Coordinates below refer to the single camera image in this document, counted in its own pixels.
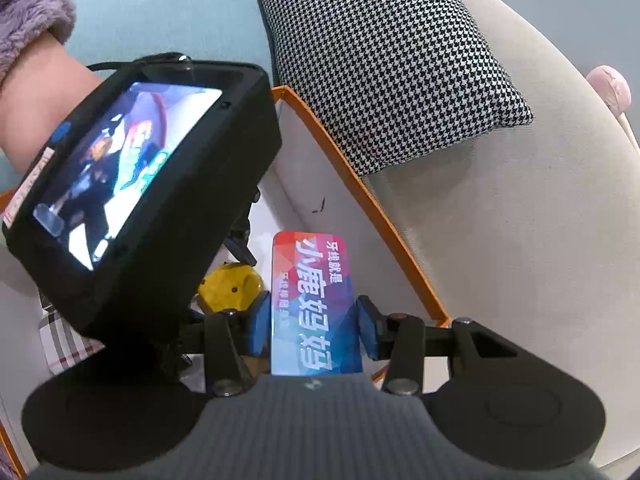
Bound red floss pick box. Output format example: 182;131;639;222
270;231;362;376

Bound plaid glasses case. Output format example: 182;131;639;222
39;311;104;375

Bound purple fluffy sleeve forearm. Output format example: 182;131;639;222
1;0;76;86

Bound person's left hand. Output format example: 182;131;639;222
1;32;101;174

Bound yellow tape measure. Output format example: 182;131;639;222
195;262;265;314

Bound orange cardboard box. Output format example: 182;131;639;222
22;87;450;479

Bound light blue cushion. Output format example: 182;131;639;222
1;0;271;190

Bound houndstooth black white cushion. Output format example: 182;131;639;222
258;0;534;176

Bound pink stool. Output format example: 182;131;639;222
584;63;640;151

